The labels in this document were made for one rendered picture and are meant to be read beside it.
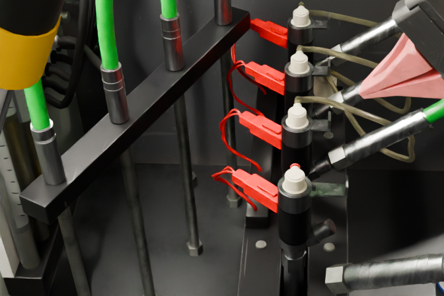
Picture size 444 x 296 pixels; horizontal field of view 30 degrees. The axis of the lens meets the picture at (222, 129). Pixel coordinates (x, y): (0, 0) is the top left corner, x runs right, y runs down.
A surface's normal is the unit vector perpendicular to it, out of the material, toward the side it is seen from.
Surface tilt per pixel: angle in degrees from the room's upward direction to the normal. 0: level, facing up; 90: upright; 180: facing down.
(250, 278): 0
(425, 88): 104
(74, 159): 0
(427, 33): 89
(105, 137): 0
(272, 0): 90
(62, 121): 90
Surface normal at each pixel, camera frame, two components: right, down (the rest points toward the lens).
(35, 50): 0.58, 0.72
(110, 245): -0.05, -0.76
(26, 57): 0.33, 0.77
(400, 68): -0.56, 0.72
